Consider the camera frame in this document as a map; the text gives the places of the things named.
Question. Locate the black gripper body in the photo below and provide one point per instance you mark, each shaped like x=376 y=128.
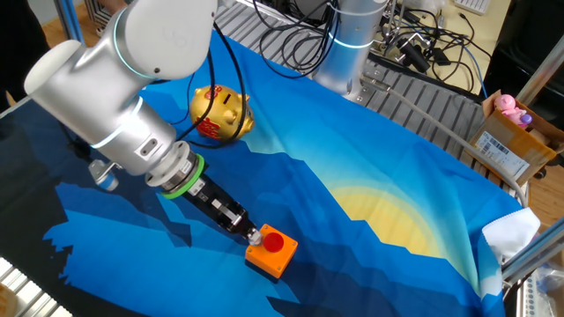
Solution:
x=211 y=200

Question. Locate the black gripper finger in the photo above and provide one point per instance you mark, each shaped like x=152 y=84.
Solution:
x=247 y=218
x=244 y=229

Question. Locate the golden piggy bank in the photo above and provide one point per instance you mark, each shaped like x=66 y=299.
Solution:
x=220 y=112

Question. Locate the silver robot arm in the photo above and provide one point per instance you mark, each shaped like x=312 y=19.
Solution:
x=110 y=101

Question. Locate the orange box with red button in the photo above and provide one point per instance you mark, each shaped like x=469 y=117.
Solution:
x=269 y=260

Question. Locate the blue landscape print cloth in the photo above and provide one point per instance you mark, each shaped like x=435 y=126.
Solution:
x=176 y=264

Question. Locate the stacked aluminium profiles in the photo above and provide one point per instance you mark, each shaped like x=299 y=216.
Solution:
x=99 y=17

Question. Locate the round wooden disc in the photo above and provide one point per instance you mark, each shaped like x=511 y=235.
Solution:
x=6 y=301

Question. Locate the cardboard box with shipping label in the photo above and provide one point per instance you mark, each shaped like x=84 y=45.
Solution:
x=506 y=149

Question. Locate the pink pig toy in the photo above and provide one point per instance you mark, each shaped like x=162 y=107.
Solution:
x=509 y=108

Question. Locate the clear plastic bag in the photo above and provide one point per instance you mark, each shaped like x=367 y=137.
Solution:
x=551 y=286

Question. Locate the white keyboard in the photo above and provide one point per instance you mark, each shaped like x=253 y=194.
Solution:
x=473 y=5

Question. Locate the black chair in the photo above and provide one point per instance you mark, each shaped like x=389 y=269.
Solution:
x=520 y=26

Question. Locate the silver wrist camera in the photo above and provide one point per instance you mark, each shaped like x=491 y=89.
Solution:
x=106 y=176

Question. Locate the blue frame post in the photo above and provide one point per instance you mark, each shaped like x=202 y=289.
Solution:
x=68 y=19

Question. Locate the aluminium frame bar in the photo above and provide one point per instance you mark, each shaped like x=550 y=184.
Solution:
x=533 y=253

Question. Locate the aluminium frame post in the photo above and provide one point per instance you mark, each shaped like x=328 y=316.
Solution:
x=542 y=66

